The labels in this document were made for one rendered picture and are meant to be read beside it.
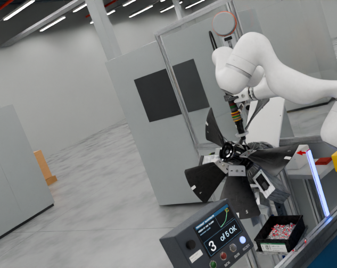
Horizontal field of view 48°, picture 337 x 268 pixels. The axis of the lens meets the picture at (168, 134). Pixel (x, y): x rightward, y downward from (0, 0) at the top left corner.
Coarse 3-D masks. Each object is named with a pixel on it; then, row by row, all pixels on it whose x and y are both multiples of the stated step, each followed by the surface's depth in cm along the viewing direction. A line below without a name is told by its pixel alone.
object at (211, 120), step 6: (210, 108) 225; (210, 114) 225; (210, 120) 225; (210, 126) 226; (216, 126) 218; (210, 132) 229; (216, 132) 220; (210, 138) 232; (216, 138) 224; (222, 138) 214; (216, 144) 228; (222, 144) 218
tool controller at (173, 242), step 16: (208, 208) 132; (224, 208) 130; (192, 224) 122; (208, 224) 125; (224, 224) 128; (240, 224) 132; (160, 240) 126; (176, 240) 118; (192, 240) 119; (224, 240) 126; (176, 256) 122; (192, 256) 119; (208, 256) 122; (240, 256) 128
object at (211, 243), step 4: (212, 236) 125; (208, 240) 123; (212, 240) 124; (216, 240) 125; (204, 244) 122; (208, 244) 123; (212, 244) 124; (216, 244) 124; (208, 248) 122; (212, 248) 123; (216, 248) 124; (220, 248) 125; (208, 252) 122; (212, 252) 123
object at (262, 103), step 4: (260, 100) 205; (264, 100) 197; (268, 100) 192; (260, 104) 199; (264, 104) 194; (256, 108) 203; (260, 108) 195; (256, 112) 198; (252, 116) 200; (248, 124) 199; (244, 128) 202
